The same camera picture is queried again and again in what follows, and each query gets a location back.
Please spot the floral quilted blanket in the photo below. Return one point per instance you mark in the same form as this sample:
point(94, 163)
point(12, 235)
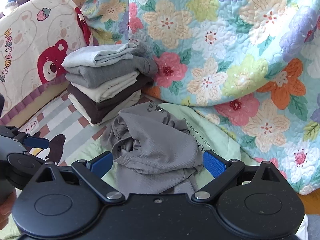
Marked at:
point(225, 55)

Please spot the light grey folded garment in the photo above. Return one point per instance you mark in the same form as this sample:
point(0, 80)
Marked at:
point(87, 57)

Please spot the white quilt with red print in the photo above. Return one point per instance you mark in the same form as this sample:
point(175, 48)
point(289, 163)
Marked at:
point(30, 42)

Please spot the light green blanket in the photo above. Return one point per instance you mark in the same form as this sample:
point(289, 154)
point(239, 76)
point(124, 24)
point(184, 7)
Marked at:
point(215, 135)

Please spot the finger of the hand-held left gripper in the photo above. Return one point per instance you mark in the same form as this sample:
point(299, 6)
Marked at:
point(37, 142)

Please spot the person's left forearm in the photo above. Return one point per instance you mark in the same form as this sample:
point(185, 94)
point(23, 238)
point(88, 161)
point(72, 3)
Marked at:
point(6, 207)

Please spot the checked bed blanket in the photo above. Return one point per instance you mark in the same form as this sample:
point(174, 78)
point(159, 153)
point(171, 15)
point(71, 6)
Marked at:
point(62, 122)

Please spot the dark brown folded garment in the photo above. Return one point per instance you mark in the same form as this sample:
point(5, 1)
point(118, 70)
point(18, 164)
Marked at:
point(100, 110)

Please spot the cream folded garment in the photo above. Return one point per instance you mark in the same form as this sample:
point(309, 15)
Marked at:
point(110, 90)

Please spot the red dotted cloth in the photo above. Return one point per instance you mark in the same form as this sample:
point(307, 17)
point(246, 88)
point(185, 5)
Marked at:
point(81, 22)

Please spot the person's grey clothing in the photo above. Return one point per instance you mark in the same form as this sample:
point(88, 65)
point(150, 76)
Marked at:
point(312, 226)

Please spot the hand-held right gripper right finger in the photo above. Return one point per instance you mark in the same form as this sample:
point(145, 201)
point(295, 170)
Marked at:
point(214, 165)

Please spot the beige headboard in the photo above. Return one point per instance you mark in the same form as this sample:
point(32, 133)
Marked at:
point(42, 97)

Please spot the grey folded sweater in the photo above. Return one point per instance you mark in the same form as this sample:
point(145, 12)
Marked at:
point(100, 76)

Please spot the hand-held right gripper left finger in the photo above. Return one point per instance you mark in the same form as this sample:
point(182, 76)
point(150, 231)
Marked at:
point(102, 162)

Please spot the grey waffle knit shirt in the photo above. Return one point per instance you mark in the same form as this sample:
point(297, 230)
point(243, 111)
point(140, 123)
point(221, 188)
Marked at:
point(155, 142)

